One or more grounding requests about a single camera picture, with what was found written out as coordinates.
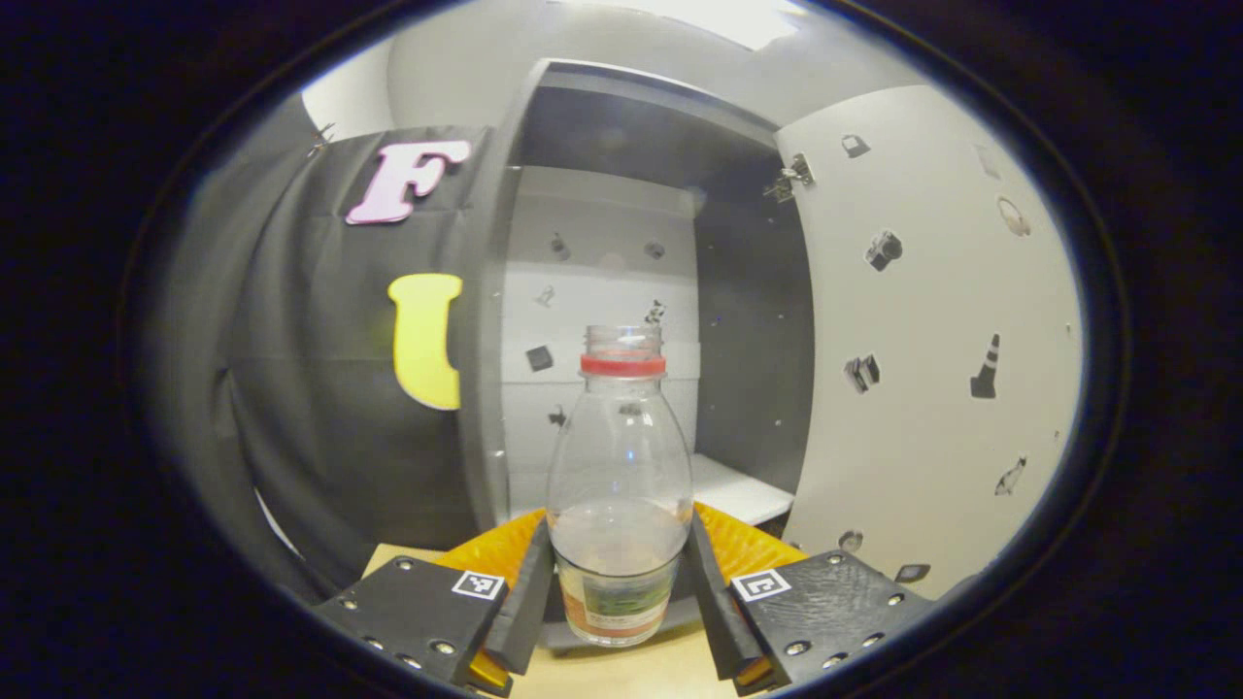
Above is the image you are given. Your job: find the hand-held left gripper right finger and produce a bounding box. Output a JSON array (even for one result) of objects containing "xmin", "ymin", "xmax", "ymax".
[{"xmin": 687, "ymin": 503, "xmax": 938, "ymax": 696}]

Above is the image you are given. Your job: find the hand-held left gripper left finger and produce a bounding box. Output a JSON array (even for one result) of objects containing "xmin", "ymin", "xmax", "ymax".
[{"xmin": 316, "ymin": 510, "xmax": 556, "ymax": 696}]

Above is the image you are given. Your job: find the clear plastic bottle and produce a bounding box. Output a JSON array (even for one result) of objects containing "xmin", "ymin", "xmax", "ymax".
[{"xmin": 546, "ymin": 325, "xmax": 694, "ymax": 649}]

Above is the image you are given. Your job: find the dark grey cabinet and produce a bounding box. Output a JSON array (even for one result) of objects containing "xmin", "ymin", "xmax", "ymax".
[{"xmin": 456, "ymin": 58, "xmax": 817, "ymax": 651}]

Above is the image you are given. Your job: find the white cabinet shelf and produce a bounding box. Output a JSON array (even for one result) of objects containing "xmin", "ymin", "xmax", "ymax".
[{"xmin": 691, "ymin": 453, "xmax": 795, "ymax": 527}]

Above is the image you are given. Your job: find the metal door hinge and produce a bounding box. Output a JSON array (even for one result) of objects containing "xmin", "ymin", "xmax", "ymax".
[{"xmin": 762, "ymin": 155, "xmax": 815, "ymax": 203}]

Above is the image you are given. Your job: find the black backdrop cloth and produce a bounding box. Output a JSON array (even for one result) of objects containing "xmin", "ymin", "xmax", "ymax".
[{"xmin": 146, "ymin": 97, "xmax": 496, "ymax": 603}]

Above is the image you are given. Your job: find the ceiling light panel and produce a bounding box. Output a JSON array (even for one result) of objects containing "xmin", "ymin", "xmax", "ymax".
[{"xmin": 621, "ymin": 0, "xmax": 807, "ymax": 50}]

